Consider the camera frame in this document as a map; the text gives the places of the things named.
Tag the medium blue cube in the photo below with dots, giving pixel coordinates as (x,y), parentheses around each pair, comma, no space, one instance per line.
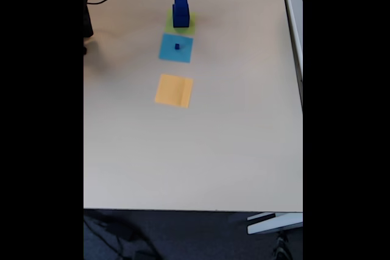
(180,7)

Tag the large blue cube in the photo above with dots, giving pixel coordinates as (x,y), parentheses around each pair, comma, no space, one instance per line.
(179,22)

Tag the light blue paper square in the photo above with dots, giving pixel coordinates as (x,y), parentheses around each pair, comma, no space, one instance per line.
(167,54)

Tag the green paper square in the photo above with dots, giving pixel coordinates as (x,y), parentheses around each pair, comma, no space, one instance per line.
(169,22)

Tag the orange paper square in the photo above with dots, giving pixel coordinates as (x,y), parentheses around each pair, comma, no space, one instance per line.
(173,91)

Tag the black stand leg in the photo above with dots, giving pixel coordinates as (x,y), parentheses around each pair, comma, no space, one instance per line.
(281,248)

